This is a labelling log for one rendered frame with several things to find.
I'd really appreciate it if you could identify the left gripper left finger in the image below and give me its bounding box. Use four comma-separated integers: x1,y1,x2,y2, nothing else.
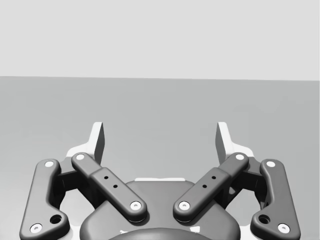
19,121,148,240

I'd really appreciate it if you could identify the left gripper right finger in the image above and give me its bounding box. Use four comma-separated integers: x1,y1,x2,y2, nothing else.
172,121,302,240

